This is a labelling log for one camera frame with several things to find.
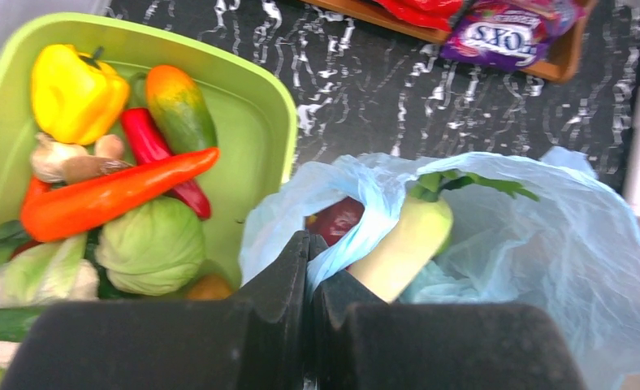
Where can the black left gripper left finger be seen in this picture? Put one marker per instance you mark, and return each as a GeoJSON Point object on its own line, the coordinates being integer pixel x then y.
{"type": "Point", "coordinates": [250, 340]}

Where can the yellow bell pepper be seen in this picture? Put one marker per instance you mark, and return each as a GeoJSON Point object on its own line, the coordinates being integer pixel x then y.
{"type": "Point", "coordinates": [76, 98]}

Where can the light blue plastic bag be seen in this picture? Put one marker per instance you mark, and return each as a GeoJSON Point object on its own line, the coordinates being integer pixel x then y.
{"type": "Point", "coordinates": [574, 253]}

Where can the white radish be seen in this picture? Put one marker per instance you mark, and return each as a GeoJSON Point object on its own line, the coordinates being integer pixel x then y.
{"type": "Point", "coordinates": [422, 231]}

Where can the green cucumber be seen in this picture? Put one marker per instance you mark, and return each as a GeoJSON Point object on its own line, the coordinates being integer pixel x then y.
{"type": "Point", "coordinates": [16, 322]}

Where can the brown potato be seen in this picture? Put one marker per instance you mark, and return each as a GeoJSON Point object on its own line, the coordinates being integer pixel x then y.
{"type": "Point", "coordinates": [210, 287]}

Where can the red snack bag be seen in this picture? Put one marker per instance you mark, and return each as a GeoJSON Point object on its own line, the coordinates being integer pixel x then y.
{"type": "Point", "coordinates": [431, 14]}

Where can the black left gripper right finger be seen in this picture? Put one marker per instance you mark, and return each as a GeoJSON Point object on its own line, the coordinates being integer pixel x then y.
{"type": "Point", "coordinates": [361, 342]}

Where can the dark red apple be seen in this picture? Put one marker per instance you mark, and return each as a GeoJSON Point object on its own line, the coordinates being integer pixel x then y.
{"type": "Point", "coordinates": [335, 221]}

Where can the purple Fox's candy bag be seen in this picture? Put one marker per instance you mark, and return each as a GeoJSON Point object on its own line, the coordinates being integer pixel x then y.
{"type": "Point", "coordinates": [509, 35]}

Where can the green cabbage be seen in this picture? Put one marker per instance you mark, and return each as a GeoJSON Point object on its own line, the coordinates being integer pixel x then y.
{"type": "Point", "coordinates": [154, 249]}

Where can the green orange mango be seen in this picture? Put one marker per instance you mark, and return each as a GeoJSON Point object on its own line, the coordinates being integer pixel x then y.
{"type": "Point", "coordinates": [178, 107]}

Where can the red chili pepper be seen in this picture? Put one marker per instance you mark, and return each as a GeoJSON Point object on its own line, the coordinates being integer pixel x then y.
{"type": "Point", "coordinates": [147, 146]}

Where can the green vegetable basket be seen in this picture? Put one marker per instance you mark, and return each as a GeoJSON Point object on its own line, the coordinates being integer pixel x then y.
{"type": "Point", "coordinates": [254, 117]}

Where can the wooden shelf rack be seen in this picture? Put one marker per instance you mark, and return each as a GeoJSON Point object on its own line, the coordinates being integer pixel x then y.
{"type": "Point", "coordinates": [558, 66]}

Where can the orange carrot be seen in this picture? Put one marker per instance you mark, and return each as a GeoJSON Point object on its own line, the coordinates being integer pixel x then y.
{"type": "Point", "coordinates": [80, 207]}

